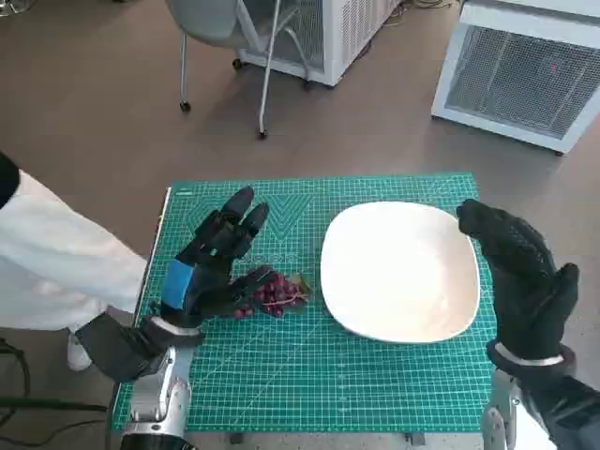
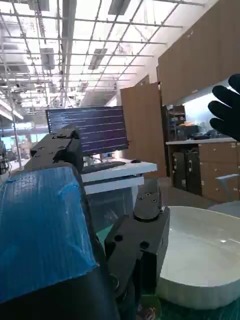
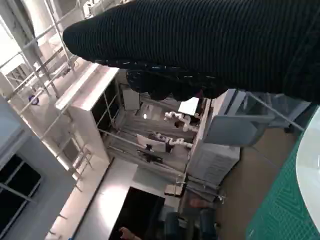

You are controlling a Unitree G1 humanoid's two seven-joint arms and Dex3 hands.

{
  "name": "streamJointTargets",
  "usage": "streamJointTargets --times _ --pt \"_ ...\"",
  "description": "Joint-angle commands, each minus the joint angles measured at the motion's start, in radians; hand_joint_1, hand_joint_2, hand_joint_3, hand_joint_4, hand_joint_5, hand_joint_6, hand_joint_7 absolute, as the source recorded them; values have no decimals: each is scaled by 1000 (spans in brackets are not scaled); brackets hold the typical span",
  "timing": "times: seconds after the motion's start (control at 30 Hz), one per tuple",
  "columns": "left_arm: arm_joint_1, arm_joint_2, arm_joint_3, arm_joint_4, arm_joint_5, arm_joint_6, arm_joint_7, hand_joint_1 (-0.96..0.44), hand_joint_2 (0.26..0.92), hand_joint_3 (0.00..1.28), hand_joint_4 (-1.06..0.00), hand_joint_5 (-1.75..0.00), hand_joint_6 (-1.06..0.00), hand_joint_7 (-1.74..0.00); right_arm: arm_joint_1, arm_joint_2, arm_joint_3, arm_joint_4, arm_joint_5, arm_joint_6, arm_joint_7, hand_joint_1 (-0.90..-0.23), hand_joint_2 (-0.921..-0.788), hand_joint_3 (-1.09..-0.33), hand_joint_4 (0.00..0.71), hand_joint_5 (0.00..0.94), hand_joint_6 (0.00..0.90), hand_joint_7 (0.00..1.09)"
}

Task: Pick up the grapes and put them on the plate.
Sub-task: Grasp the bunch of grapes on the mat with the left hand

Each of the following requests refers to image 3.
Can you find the black flat screen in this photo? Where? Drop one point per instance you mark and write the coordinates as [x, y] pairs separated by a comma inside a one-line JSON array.
[[137, 215]]

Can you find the green cutting mat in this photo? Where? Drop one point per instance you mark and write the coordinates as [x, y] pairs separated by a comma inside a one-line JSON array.
[[280, 212]]

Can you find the person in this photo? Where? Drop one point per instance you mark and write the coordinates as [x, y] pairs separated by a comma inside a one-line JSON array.
[[127, 233]]

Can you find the dark glass window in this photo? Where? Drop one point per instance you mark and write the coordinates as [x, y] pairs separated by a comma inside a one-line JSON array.
[[15, 185]]

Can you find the white square plate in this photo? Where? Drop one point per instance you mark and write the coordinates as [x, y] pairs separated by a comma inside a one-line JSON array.
[[310, 170]]

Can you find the white cabinet with slatted side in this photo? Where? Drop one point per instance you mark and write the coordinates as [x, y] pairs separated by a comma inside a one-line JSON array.
[[212, 162]]

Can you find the black knitted gloved right hand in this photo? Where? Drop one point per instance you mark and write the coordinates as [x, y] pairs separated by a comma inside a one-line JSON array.
[[190, 40]]

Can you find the white board panel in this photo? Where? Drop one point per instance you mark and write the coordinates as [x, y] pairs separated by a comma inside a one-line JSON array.
[[188, 106]]

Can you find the tall white cabinet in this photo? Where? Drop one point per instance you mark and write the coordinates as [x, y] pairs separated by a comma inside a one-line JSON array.
[[82, 105]]

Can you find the white cabinet with mesh front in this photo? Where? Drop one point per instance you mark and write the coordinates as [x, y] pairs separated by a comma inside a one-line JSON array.
[[235, 125]]

